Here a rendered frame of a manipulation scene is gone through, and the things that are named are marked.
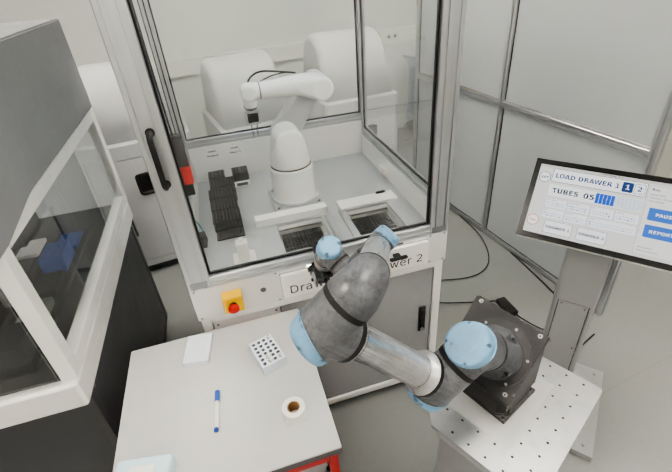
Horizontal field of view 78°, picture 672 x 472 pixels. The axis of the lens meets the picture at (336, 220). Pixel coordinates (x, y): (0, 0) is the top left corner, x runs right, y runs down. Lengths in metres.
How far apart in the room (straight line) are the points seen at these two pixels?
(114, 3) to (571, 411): 1.63
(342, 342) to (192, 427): 0.70
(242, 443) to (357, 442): 0.93
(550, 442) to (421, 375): 0.45
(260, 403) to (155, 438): 0.31
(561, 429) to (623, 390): 1.24
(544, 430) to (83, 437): 1.49
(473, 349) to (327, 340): 0.41
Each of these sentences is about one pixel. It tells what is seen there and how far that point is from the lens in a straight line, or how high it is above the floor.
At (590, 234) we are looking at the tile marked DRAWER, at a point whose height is 1.01.
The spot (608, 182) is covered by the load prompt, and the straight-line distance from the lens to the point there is 1.80.
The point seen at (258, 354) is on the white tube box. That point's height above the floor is 0.80.
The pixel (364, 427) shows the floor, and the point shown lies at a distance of 2.24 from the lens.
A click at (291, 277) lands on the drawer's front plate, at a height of 0.92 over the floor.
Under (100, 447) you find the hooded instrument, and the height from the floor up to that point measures 0.49.
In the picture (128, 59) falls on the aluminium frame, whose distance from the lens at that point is 1.27.
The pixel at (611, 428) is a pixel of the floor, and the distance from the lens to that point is 2.48.
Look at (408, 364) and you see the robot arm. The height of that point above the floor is 1.09.
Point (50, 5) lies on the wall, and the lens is 4.48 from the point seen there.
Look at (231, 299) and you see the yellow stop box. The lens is 1.57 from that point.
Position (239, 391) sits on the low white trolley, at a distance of 1.48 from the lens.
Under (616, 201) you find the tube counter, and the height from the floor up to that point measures 1.11.
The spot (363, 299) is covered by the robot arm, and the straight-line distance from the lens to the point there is 0.83.
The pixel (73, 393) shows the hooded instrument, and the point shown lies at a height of 0.87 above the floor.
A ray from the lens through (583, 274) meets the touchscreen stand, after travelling 1.94.
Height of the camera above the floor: 1.91
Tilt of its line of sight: 32 degrees down
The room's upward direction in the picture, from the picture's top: 5 degrees counter-clockwise
